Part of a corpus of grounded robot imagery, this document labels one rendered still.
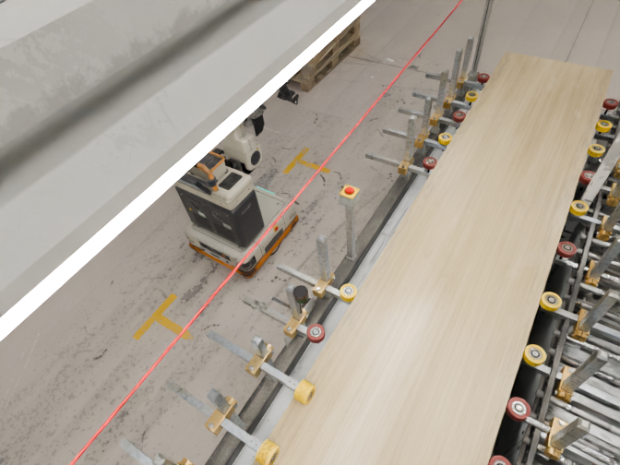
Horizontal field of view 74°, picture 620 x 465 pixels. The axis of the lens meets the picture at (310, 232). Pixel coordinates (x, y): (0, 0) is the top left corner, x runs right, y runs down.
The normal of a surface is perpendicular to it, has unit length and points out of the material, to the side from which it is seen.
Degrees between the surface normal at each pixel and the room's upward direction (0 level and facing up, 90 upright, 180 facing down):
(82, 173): 61
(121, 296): 0
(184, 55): 0
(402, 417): 0
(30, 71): 90
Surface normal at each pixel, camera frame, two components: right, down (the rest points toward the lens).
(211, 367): -0.10, -0.63
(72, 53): 0.85, 0.36
